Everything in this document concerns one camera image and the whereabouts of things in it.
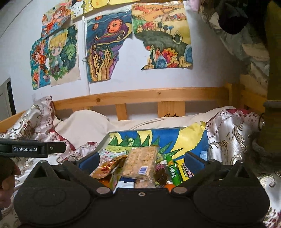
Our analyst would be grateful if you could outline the grey tray with colourful lining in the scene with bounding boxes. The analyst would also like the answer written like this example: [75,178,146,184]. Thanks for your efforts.
[92,122,209,189]

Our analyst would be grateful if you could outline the wooden bed headboard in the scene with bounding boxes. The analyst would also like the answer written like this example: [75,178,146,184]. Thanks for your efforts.
[0,83,269,132]

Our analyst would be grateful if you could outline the cream pillow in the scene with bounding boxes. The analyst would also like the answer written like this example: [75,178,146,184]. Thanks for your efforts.
[53,106,234,148]

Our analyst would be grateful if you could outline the swirly sun drawing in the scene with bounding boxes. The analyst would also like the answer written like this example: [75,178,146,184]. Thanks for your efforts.
[86,10,132,83]

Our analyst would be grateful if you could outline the green snack stick packet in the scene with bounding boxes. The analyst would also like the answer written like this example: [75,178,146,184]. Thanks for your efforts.
[166,155,181,186]

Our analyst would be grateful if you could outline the small orange fruit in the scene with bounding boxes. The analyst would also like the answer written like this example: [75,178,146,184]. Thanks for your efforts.
[165,184,176,191]

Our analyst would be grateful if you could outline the dark brown snack packet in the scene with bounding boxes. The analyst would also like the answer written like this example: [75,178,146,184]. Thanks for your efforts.
[154,164,167,188]

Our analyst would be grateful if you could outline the blue white wrapper snack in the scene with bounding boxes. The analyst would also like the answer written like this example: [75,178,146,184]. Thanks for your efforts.
[116,177,136,189]

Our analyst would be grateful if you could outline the clear packet biscuit snack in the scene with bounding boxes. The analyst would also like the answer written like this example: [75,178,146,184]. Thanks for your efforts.
[134,179,155,189]

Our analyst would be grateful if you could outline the person's left hand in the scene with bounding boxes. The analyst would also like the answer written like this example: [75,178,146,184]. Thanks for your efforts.
[1,157,21,209]

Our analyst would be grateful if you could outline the floral satin bedspread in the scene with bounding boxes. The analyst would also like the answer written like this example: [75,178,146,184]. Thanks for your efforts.
[0,95,281,228]

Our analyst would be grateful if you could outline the anime girl drawing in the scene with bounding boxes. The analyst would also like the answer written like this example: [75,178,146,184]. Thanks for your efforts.
[30,1,72,90]

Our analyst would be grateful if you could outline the rice cracker clear packet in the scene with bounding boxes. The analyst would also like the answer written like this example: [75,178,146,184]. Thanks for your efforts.
[120,146,159,182]

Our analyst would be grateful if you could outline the blond child drawing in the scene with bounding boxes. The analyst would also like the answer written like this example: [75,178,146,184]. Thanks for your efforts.
[48,24,80,86]

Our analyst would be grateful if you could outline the yellow snack packet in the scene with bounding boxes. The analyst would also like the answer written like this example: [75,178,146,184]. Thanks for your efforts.
[176,159,194,181]

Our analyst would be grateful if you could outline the landscape hills drawing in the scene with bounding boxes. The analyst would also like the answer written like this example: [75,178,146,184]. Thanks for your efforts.
[131,1,193,70]

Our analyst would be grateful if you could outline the gold duck snack bag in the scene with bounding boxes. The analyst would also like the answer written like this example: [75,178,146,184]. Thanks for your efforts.
[90,154,127,179]

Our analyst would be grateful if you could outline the yellow drawing top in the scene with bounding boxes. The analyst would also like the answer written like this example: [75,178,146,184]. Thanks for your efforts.
[71,0,140,19]

